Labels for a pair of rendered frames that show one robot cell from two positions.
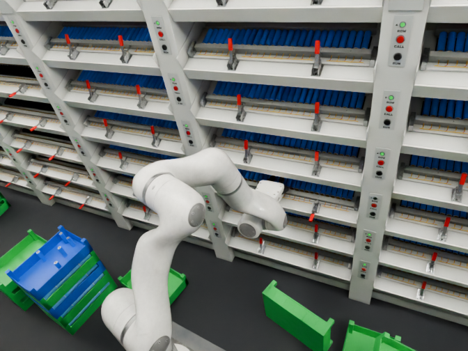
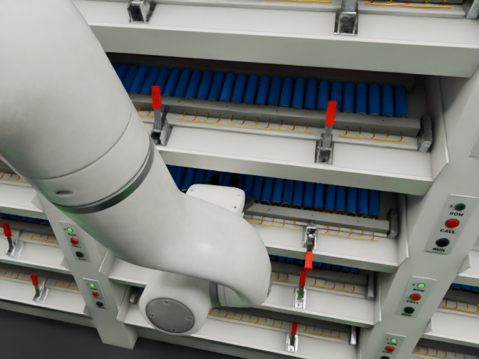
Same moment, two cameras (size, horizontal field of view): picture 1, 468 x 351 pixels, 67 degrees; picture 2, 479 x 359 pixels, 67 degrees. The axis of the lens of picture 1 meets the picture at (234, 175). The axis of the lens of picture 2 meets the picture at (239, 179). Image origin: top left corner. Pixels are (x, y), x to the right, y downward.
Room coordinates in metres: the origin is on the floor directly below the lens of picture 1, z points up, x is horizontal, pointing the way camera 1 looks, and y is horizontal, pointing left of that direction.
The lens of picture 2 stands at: (0.54, 0.00, 1.04)
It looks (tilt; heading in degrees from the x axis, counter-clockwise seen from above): 38 degrees down; 339
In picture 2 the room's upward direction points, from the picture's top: straight up
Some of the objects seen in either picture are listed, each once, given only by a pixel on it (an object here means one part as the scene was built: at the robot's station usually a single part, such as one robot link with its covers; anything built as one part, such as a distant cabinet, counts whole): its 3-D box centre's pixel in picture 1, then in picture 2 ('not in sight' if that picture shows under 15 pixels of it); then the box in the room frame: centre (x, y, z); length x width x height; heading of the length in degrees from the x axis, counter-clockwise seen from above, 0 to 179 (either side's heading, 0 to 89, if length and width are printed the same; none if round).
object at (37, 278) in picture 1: (50, 260); not in sight; (1.09, 0.89, 0.36); 0.30 x 0.20 x 0.08; 140
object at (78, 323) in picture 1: (80, 297); not in sight; (1.09, 0.89, 0.04); 0.30 x 0.20 x 0.08; 140
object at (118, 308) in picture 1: (136, 326); not in sight; (0.55, 0.37, 0.61); 0.19 x 0.12 x 0.24; 40
